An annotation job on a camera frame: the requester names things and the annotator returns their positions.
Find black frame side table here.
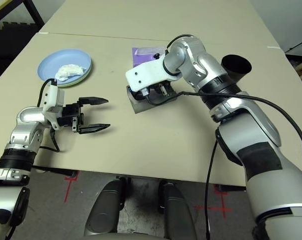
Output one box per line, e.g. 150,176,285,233
0,0,45,28

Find black table foot bar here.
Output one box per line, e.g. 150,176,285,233
214,184,246,193
33,166,78,177

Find grey robot left leg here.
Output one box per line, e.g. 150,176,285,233
83,176,128,237

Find blue plastic plate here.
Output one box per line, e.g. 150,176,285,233
37,48,92,86

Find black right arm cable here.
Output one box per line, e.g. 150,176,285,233
140,34,302,240

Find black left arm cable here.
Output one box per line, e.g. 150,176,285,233
37,77,61,153

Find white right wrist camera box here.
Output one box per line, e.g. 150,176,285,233
125,58,178,95

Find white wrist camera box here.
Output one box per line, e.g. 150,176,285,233
125,58,178,95
42,83,66,130

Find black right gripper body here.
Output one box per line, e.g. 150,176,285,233
151,81,176,98

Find grey glasses case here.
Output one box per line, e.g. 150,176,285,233
126,83,178,115

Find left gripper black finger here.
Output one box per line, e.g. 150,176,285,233
78,123,111,135
78,96,109,106

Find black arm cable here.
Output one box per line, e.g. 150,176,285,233
140,34,302,240
37,77,61,153

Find green plastic plate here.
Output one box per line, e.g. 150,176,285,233
58,61,93,88

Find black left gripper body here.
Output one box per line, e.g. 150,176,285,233
57,99,85,133

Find grey robot leg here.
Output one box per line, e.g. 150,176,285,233
157,179,198,240
83,176,128,237

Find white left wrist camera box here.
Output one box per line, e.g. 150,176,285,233
42,83,66,130

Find red tape cross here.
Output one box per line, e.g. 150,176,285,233
194,192,233,218

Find purple tissue box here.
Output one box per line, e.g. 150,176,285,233
132,46,168,68

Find white tissue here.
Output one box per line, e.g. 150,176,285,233
55,64,87,82

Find black plastic cup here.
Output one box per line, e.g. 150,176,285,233
220,54,252,82

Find grey robot right leg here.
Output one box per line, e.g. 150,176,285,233
157,179,198,240

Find black foam floor mats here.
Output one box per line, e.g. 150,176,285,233
0,21,45,87

